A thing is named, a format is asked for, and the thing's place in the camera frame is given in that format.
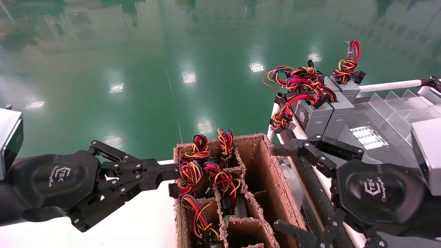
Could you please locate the brown cardboard box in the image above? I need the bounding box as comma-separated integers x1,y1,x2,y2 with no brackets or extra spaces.
173,133,309,248

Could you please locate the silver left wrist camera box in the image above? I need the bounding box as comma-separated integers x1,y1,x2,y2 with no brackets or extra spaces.
0,107,24,180

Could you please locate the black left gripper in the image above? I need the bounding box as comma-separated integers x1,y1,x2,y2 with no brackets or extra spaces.
0,140,180,232

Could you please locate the grey power supply with wires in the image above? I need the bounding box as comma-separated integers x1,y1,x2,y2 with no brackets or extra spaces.
203,161,247,217
331,40,366,103
286,60,355,139
263,65,333,139
179,134,211,162
169,160,204,200
216,128,238,168

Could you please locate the white frame leg tube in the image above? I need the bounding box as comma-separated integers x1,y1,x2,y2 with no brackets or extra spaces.
267,103,280,143

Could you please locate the clear plastic film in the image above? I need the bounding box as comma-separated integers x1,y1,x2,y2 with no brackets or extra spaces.
278,160,304,207

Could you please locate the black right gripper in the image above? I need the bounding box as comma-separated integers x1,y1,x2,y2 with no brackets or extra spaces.
270,134,441,248

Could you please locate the short white rail tube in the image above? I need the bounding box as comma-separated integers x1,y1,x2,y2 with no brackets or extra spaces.
358,79,423,93

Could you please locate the cardboard divider insert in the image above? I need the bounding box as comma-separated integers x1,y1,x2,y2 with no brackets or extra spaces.
179,148,276,248

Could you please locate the wire bundle box front-left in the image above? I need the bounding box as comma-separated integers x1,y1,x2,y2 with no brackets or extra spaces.
181,194,223,248

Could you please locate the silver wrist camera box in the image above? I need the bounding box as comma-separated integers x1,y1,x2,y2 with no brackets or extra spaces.
411,118,441,196
0,107,24,180

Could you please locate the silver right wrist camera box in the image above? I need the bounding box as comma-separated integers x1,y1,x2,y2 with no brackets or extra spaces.
411,118,441,196

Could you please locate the clear acrylic divider tray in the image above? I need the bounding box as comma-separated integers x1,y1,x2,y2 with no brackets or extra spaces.
367,86,441,147

